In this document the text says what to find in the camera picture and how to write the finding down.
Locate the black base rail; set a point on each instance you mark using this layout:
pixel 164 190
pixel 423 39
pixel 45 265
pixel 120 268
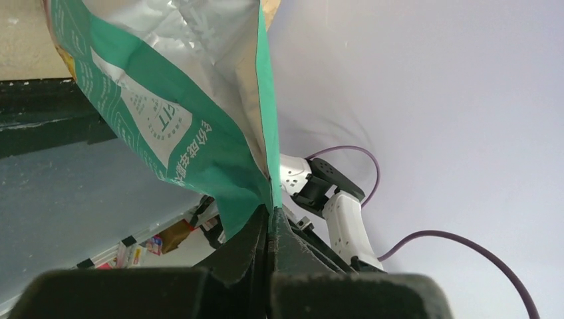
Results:
pixel 41 114

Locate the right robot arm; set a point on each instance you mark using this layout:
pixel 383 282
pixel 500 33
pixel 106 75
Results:
pixel 321 189

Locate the green dog food bag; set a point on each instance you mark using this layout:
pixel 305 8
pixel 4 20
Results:
pixel 188 86

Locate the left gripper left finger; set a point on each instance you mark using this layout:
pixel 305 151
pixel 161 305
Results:
pixel 235 281

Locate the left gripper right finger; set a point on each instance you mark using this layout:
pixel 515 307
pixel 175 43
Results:
pixel 294 262

